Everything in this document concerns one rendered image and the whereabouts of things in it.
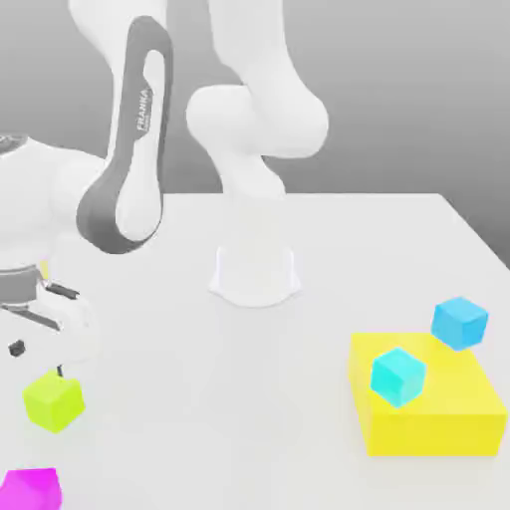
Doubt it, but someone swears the small cyan cube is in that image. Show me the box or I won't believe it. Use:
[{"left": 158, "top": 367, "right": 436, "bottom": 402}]
[{"left": 369, "top": 346, "right": 428, "bottom": 410}]

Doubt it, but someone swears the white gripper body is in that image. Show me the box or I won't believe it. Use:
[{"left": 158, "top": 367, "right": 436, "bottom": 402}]
[{"left": 0, "top": 291, "right": 100, "bottom": 367}]

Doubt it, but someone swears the small blue cube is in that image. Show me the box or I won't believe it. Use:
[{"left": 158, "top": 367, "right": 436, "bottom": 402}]
[{"left": 430, "top": 295, "right": 490, "bottom": 353}]

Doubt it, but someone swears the small lime green cube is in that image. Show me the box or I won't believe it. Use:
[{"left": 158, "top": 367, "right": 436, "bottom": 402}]
[{"left": 21, "top": 369, "right": 87, "bottom": 435}]

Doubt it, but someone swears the small magenta cube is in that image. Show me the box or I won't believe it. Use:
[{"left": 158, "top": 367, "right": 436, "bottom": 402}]
[{"left": 0, "top": 466, "right": 64, "bottom": 510}]

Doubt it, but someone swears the large yellow box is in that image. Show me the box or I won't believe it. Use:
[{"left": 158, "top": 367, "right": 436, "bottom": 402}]
[{"left": 348, "top": 332, "right": 510, "bottom": 458}]

